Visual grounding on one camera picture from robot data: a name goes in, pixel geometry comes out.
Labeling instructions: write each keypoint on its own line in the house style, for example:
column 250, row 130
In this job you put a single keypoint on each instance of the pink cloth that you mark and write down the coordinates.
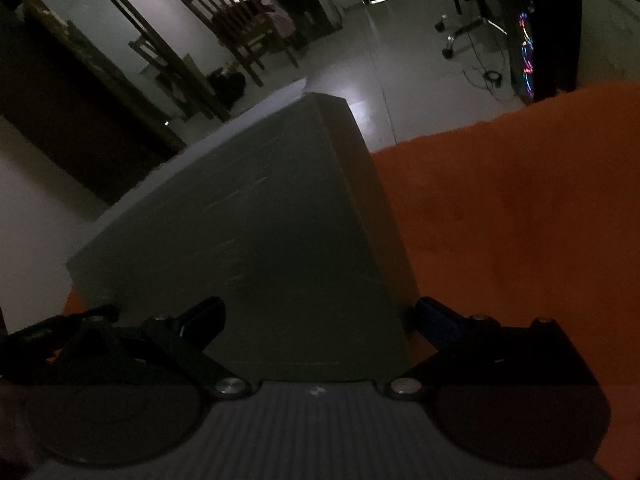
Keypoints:
column 281, row 24

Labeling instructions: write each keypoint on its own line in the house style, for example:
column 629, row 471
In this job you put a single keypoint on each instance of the black office chair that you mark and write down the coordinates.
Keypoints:
column 465, row 27

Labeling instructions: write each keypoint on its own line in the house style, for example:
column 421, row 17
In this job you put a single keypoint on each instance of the computer tower with coloured lights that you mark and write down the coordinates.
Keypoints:
column 525, row 50

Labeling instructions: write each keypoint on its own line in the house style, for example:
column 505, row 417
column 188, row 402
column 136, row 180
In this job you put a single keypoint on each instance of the dark wardrobe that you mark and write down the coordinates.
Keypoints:
column 75, row 125

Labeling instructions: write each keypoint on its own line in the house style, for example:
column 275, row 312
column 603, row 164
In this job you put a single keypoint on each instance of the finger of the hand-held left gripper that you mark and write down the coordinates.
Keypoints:
column 35, row 345

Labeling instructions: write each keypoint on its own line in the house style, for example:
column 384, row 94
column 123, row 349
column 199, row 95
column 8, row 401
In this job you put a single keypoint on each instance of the white cardboard box lid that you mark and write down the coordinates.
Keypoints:
column 250, row 210

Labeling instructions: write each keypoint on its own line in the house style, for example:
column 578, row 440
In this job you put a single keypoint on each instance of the dark bag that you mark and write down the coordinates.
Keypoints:
column 227, row 87

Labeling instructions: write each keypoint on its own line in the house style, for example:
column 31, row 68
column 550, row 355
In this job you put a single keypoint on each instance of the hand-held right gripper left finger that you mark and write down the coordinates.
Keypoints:
column 207, row 317

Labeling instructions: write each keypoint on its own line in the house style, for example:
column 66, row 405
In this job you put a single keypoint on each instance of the orange blanket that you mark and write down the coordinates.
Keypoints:
column 500, row 210

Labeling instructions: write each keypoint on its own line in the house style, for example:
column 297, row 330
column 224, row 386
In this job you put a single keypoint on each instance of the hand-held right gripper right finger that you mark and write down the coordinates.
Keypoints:
column 435, row 320

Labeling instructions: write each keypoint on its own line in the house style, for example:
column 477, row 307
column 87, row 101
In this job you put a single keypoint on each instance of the wooden chair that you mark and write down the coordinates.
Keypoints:
column 150, row 52
column 235, row 15

